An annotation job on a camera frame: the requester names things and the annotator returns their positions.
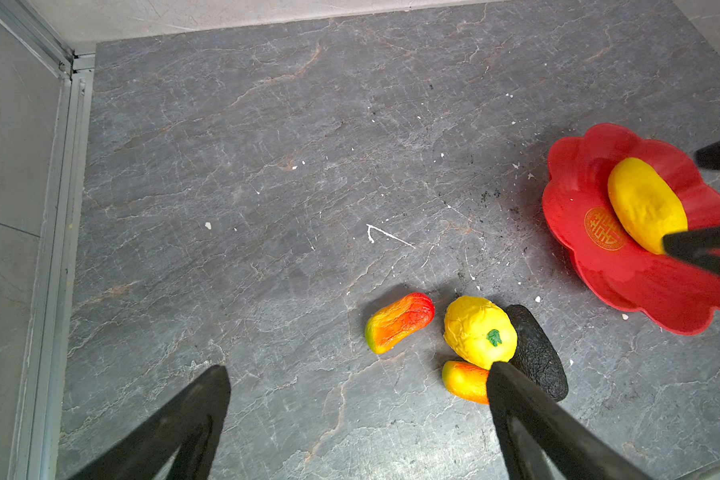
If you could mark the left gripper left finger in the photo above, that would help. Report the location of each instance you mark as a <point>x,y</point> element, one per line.
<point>184,433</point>

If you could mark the dark fake avocado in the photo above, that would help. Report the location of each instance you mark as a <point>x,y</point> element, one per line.
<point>535,355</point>

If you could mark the round yellow fake lemon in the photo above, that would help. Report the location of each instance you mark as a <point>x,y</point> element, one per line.
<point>479,332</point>

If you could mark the red flower-shaped fruit bowl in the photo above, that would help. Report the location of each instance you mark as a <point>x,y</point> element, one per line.
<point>677,296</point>

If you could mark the red orange fake mango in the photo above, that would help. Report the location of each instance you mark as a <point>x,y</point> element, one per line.
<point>388,326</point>
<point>466,381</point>

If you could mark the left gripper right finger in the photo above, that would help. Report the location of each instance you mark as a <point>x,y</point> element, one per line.
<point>533,431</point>

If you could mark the long yellow fake fruit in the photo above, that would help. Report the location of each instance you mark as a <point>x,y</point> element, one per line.
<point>645,205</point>

